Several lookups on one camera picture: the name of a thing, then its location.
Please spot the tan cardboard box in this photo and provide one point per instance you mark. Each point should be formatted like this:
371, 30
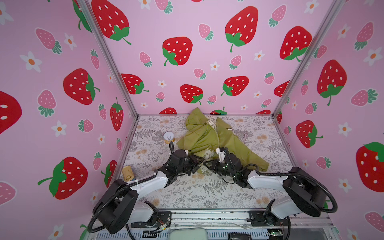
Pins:
128, 173

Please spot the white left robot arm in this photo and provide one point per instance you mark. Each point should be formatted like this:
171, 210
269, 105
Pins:
117, 205

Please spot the small white-lidded can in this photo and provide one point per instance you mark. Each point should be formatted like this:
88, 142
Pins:
169, 137

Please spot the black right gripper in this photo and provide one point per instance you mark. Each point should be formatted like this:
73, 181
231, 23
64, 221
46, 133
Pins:
213, 166

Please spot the green zip jacket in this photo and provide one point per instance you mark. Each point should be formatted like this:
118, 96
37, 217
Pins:
202, 139

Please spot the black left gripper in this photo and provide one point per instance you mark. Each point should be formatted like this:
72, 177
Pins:
193, 162

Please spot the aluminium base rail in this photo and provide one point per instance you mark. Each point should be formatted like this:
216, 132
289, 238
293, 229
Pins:
150, 217

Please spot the white device on rail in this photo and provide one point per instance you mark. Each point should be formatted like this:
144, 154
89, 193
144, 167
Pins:
189, 234

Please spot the black device on rail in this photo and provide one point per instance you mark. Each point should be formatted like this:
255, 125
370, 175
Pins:
239, 236

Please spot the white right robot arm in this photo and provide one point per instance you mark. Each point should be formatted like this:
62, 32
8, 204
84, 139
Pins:
304, 193

